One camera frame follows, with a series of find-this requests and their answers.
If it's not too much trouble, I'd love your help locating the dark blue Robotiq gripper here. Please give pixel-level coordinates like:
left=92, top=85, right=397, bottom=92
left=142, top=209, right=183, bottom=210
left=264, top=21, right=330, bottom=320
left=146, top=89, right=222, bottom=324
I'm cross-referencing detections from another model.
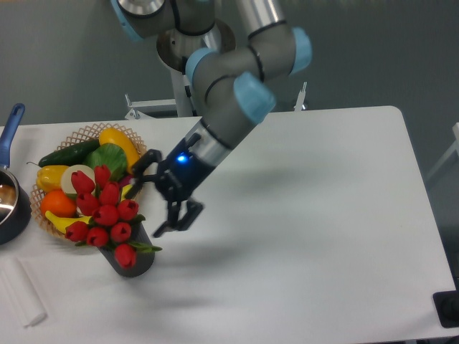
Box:
left=125, top=138, right=215, bottom=238

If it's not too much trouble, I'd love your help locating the red tulip bouquet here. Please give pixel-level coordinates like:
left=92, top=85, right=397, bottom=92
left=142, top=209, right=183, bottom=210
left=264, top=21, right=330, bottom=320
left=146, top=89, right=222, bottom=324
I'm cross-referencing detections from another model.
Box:
left=65, top=165, right=161, bottom=253

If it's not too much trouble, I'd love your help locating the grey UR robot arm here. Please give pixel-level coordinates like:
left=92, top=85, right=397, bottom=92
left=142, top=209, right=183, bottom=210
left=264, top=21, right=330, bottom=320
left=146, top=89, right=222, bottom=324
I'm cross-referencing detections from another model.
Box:
left=111, top=1, right=312, bottom=237

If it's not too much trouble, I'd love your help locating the black ribbed vase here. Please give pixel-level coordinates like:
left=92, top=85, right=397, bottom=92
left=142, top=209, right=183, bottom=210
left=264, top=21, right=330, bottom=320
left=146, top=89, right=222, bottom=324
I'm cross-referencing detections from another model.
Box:
left=99, top=220, right=155, bottom=277

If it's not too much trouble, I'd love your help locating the purple eggplant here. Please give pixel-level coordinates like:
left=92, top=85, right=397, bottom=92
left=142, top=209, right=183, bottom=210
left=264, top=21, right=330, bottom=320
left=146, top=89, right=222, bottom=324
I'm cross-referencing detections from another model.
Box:
left=118, top=174, right=133, bottom=188

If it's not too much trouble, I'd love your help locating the green bok choy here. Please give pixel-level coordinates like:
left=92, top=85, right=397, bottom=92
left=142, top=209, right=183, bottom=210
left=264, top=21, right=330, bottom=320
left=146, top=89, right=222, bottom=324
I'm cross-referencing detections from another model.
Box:
left=82, top=143, right=127, bottom=181

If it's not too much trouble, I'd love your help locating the yellow squash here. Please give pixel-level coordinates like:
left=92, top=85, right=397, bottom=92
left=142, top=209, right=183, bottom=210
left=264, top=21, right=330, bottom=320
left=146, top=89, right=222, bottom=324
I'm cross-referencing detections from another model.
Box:
left=99, top=127, right=141, bottom=174

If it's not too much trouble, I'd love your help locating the woven wicker basket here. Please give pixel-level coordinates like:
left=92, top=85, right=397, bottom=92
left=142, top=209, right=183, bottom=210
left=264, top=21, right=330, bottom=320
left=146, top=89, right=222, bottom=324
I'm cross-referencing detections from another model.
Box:
left=29, top=123, right=146, bottom=239

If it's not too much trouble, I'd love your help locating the dark green cucumber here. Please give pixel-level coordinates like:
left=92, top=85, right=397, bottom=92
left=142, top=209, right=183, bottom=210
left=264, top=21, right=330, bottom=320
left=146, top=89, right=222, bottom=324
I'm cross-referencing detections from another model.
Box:
left=27, top=139, right=100, bottom=168

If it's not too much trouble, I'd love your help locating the cream round onion slice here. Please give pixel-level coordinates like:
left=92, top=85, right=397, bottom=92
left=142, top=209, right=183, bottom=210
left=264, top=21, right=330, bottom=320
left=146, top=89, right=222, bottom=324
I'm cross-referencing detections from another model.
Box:
left=60, top=165, right=95, bottom=195

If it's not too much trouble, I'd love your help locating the yellow banana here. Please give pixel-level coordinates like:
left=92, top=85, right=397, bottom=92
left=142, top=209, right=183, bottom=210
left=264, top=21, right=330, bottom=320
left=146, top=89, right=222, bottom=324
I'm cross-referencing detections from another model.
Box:
left=44, top=211, right=90, bottom=237

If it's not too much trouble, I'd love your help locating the orange fruit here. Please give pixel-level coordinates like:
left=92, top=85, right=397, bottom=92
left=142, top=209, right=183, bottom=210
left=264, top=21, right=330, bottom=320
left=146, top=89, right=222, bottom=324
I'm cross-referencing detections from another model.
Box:
left=40, top=190, right=77, bottom=218

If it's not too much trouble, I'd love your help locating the yellow bell pepper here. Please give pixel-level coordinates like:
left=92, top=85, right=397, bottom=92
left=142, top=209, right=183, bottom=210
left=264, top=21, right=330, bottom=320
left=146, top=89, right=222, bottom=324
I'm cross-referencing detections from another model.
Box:
left=36, top=165, right=69, bottom=193

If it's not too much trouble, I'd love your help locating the white folded cloth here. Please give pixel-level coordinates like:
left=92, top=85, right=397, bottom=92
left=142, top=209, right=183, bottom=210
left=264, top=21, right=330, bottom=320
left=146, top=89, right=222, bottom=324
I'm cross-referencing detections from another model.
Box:
left=1, top=257, right=47, bottom=328

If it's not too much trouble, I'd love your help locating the black device at edge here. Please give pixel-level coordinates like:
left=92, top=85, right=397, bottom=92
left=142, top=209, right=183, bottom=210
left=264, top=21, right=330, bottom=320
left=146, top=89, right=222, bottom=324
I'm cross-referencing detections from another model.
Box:
left=432, top=290, right=458, bottom=328

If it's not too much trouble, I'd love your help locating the white metal frame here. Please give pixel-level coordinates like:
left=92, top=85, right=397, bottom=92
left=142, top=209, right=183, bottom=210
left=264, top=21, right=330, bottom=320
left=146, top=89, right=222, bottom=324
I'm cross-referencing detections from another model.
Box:
left=124, top=81, right=308, bottom=120

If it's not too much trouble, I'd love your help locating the dark pot blue handle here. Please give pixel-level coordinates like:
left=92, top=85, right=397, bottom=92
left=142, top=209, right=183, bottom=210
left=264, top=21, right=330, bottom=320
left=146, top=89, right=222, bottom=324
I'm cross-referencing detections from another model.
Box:
left=1, top=103, right=31, bottom=244

